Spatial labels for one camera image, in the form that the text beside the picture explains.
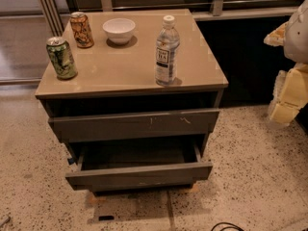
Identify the orange drink can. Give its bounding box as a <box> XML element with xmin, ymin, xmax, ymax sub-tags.
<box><xmin>70</xmin><ymin>12</ymin><xmax>94</xmax><ymax>48</ymax></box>

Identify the grey drawer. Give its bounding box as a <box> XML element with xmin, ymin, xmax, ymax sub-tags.
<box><xmin>65</xmin><ymin>144</ymin><xmax>213</xmax><ymax>193</ymax></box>
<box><xmin>48</xmin><ymin>109</ymin><xmax>219</xmax><ymax>142</ymax></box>

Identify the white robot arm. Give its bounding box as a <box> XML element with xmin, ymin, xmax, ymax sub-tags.
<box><xmin>264</xmin><ymin>0</ymin><xmax>308</xmax><ymax>127</ymax></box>

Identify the clear plastic tea bottle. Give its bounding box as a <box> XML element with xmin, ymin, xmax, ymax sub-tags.
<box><xmin>155</xmin><ymin>15</ymin><xmax>180</xmax><ymax>86</ymax></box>

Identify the dark floor slot plate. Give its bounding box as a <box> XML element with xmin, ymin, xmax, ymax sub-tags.
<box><xmin>98</xmin><ymin>216</ymin><xmax>115</xmax><ymax>221</ymax></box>

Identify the green drink can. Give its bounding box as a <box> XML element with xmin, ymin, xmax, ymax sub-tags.
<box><xmin>46</xmin><ymin>37</ymin><xmax>78</xmax><ymax>80</ymax></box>

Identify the black cable on floor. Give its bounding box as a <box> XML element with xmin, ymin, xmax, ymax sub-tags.
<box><xmin>210</xmin><ymin>221</ymin><xmax>245</xmax><ymax>231</ymax></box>

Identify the white ceramic bowl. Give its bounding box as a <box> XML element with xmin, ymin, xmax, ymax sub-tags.
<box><xmin>102</xmin><ymin>18</ymin><xmax>136</xmax><ymax>45</ymax></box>

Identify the grey drawer cabinet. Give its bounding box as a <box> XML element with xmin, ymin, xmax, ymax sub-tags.
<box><xmin>34</xmin><ymin>9</ymin><xmax>229</xmax><ymax>197</ymax></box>

